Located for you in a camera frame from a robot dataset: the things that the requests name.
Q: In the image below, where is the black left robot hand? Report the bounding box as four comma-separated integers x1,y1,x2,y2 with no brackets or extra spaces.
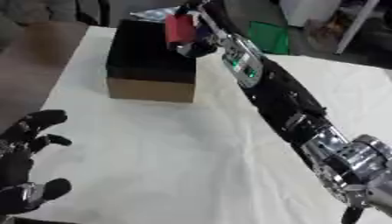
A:
0,108,74,217

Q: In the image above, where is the green bag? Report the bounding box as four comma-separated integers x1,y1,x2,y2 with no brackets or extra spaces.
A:
246,20,291,55

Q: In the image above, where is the red block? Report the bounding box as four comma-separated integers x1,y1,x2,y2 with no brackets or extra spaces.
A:
164,13,200,44

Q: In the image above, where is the white table leg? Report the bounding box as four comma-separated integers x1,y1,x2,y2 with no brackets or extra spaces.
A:
333,0,382,55

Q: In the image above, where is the tan cardboard box black inside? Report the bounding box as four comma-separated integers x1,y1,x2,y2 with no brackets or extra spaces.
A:
104,18,200,104

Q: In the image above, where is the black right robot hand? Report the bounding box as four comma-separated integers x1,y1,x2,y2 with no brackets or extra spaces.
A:
165,0,222,59

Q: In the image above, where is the black chair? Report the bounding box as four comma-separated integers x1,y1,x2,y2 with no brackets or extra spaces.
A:
73,0,112,28

